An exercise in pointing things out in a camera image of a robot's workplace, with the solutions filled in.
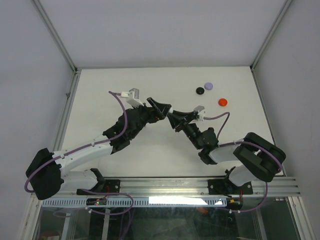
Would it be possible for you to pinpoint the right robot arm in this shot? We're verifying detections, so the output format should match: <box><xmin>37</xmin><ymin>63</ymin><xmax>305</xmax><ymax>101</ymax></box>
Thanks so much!
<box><xmin>167</xmin><ymin>110</ymin><xmax>286</xmax><ymax>196</ymax></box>

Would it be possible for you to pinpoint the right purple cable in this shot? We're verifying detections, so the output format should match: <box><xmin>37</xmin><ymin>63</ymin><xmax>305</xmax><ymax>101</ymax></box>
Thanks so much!
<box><xmin>202</xmin><ymin>111</ymin><xmax>285</xmax><ymax>214</ymax></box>

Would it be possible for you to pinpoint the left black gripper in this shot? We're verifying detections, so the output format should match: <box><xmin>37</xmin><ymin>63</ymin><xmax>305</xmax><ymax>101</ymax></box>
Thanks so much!
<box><xmin>129</xmin><ymin>98</ymin><xmax>172</xmax><ymax>140</ymax></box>

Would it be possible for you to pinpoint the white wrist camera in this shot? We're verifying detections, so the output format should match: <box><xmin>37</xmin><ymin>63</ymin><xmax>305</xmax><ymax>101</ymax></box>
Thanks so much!
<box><xmin>193</xmin><ymin>105</ymin><xmax>206</xmax><ymax>121</ymax></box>
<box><xmin>119</xmin><ymin>88</ymin><xmax>144</xmax><ymax>108</ymax></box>

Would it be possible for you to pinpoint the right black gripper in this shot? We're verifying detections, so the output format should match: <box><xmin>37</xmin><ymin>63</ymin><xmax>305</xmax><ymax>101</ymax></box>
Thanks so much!
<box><xmin>167</xmin><ymin>109</ymin><xmax>202</xmax><ymax>150</ymax></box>

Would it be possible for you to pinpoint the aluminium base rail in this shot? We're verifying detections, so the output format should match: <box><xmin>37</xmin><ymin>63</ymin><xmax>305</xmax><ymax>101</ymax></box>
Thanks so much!
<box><xmin>49</xmin><ymin>176</ymin><xmax>301</xmax><ymax>199</ymax></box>

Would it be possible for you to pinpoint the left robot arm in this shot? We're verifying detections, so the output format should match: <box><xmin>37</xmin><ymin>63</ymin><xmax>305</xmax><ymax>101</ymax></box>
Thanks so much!
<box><xmin>24</xmin><ymin>97</ymin><xmax>173</xmax><ymax>200</ymax></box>

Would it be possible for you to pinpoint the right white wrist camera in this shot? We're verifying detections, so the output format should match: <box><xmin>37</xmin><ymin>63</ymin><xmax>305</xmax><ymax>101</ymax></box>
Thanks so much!
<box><xmin>193</xmin><ymin>105</ymin><xmax>206</xmax><ymax>121</ymax></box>

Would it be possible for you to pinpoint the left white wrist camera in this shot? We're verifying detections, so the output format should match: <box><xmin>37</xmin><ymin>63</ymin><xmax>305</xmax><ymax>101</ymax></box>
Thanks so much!
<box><xmin>119</xmin><ymin>88</ymin><xmax>144</xmax><ymax>108</ymax></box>

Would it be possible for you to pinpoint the slotted cable duct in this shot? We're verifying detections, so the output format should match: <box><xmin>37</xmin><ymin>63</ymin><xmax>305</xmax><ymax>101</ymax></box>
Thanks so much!
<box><xmin>42</xmin><ymin>196</ymin><xmax>227</xmax><ymax>208</ymax></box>

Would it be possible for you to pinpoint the purple earbud charging case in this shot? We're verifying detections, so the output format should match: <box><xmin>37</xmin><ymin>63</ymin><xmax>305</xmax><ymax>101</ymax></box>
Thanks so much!
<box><xmin>204</xmin><ymin>82</ymin><xmax>214</xmax><ymax>91</ymax></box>

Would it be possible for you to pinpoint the red earbud charging case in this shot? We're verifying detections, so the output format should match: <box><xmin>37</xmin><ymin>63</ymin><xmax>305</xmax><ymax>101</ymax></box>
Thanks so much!
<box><xmin>218</xmin><ymin>98</ymin><xmax>228</xmax><ymax>107</ymax></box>

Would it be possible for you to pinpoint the black earbud charging case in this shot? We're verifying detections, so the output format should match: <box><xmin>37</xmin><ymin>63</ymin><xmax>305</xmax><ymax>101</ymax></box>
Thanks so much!
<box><xmin>195</xmin><ymin>87</ymin><xmax>205</xmax><ymax>95</ymax></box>

